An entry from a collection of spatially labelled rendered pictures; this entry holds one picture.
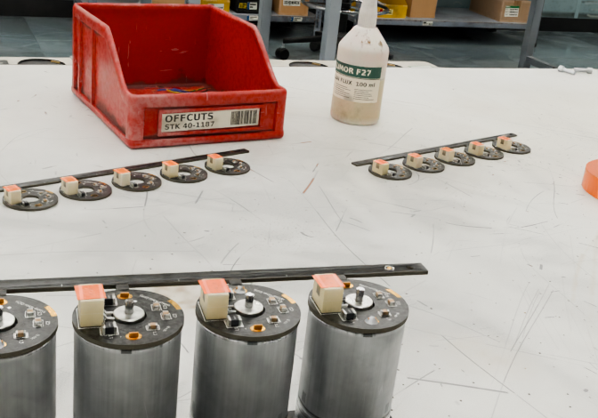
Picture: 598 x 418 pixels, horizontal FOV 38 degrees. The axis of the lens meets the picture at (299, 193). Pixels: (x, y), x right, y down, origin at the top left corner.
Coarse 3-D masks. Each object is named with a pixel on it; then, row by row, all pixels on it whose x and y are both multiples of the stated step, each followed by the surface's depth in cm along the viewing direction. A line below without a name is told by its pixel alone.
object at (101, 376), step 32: (128, 320) 19; (96, 352) 19; (128, 352) 19; (160, 352) 19; (96, 384) 19; (128, 384) 19; (160, 384) 19; (96, 416) 19; (128, 416) 19; (160, 416) 20
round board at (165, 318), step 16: (112, 304) 20; (144, 304) 20; (160, 304) 20; (176, 304) 20; (112, 320) 19; (144, 320) 19; (160, 320) 20; (176, 320) 20; (80, 336) 19; (96, 336) 19; (112, 336) 19; (144, 336) 19; (160, 336) 19
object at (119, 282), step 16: (192, 272) 22; (208, 272) 22; (224, 272) 22; (240, 272) 22; (256, 272) 22; (272, 272) 22; (288, 272) 22; (304, 272) 23; (320, 272) 23; (336, 272) 23; (352, 272) 23; (368, 272) 23; (384, 272) 23; (400, 272) 23; (416, 272) 23; (0, 288) 20; (16, 288) 20; (32, 288) 20; (48, 288) 20; (64, 288) 21; (112, 288) 21; (128, 288) 21
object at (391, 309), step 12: (312, 288) 22; (348, 288) 22; (372, 288) 22; (384, 288) 22; (312, 300) 21; (372, 300) 22; (384, 300) 22; (396, 300) 22; (312, 312) 21; (336, 312) 21; (348, 312) 20; (360, 312) 21; (372, 312) 21; (384, 312) 21; (396, 312) 21; (336, 324) 20; (348, 324) 20; (360, 324) 20; (384, 324) 20; (396, 324) 21
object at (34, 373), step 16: (32, 352) 18; (48, 352) 19; (0, 368) 18; (16, 368) 18; (32, 368) 18; (48, 368) 19; (0, 384) 18; (16, 384) 18; (32, 384) 18; (48, 384) 19; (0, 400) 18; (16, 400) 18; (32, 400) 19; (48, 400) 19; (0, 416) 18; (16, 416) 18; (32, 416) 19; (48, 416) 19
